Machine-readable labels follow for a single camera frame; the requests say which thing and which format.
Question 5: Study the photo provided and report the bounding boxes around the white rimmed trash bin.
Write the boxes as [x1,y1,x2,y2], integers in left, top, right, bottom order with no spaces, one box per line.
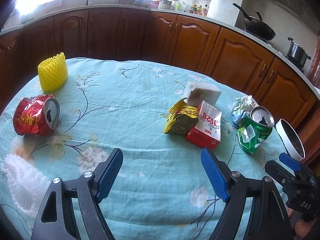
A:
[275,119,305,161]

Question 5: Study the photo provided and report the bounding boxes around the wooden kitchen cabinets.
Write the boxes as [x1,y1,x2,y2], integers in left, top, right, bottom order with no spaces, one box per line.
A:
[1,7,319,131]

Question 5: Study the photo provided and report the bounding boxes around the person's right hand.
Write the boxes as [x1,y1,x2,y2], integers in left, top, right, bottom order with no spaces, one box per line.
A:
[287,208,311,239]

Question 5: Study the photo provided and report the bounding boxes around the red white carton box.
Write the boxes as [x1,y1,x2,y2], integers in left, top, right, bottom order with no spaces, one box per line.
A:
[185,101,222,150]

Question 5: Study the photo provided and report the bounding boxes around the floral light green tablecloth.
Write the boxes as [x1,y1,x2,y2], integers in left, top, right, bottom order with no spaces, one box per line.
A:
[0,56,291,240]

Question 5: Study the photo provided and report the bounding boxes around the crushed green can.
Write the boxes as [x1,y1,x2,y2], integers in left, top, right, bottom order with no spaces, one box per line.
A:
[237,106,274,154]

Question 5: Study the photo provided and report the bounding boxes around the yellow snack wrapper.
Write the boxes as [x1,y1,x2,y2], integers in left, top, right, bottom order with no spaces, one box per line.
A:
[163,98,199,135]

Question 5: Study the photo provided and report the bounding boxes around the crumpled white blue paper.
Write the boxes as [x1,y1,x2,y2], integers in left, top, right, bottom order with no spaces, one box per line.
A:
[231,95,259,127]

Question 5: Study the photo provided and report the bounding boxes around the crushed red can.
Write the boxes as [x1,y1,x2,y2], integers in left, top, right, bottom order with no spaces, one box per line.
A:
[13,94,60,137]

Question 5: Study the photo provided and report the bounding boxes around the black cooking pot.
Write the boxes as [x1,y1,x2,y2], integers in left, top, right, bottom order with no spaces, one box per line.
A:
[286,37,311,68]

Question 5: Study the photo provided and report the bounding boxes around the yellow foam fruit net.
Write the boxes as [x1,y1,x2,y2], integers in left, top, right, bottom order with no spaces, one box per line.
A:
[37,52,68,93]

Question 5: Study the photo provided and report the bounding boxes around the black wok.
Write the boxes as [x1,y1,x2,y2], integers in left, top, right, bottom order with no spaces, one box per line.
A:
[233,3,276,41]

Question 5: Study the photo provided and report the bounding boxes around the grey speckled countertop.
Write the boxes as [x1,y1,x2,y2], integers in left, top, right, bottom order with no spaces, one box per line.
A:
[0,3,320,98]

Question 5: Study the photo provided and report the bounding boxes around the white lidded pot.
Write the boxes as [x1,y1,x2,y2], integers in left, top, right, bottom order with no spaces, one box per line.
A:
[158,0,174,10]

